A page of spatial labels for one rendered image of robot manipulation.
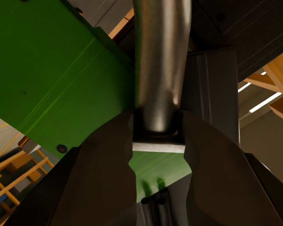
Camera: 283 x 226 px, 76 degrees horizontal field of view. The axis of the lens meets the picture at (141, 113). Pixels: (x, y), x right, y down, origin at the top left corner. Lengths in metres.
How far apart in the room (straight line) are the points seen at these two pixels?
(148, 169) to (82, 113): 0.08
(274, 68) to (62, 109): 0.90
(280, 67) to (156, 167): 0.85
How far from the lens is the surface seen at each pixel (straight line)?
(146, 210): 0.21
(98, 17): 0.69
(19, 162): 6.42
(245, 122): 7.67
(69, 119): 0.17
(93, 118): 0.16
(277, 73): 0.98
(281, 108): 0.71
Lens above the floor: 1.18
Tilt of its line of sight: 5 degrees up
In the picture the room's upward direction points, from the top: 139 degrees clockwise
